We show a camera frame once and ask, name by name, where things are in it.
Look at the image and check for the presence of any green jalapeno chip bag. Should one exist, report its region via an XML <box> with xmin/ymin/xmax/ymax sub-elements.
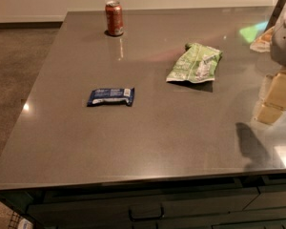
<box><xmin>166</xmin><ymin>43</ymin><xmax>222</xmax><ymax>84</ymax></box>

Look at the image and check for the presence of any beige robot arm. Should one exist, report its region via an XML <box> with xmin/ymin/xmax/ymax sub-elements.
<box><xmin>266</xmin><ymin>0</ymin><xmax>286</xmax><ymax>66</ymax></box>

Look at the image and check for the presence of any blue snack bar wrapper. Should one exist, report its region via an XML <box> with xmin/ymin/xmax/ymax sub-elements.
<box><xmin>87</xmin><ymin>88</ymin><xmax>134</xmax><ymax>107</ymax></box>

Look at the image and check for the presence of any red soda can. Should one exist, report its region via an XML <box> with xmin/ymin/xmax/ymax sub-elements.
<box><xmin>105</xmin><ymin>0</ymin><xmax>124</xmax><ymax>36</ymax></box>

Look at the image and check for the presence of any dark cabinet drawer handle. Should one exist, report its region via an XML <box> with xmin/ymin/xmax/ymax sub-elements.
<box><xmin>128</xmin><ymin>205</ymin><xmax>165</xmax><ymax>222</ymax></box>

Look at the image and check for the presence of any black wire basket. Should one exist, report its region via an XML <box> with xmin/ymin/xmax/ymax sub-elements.
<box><xmin>8</xmin><ymin>212</ymin><xmax>33</xmax><ymax>229</ymax></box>

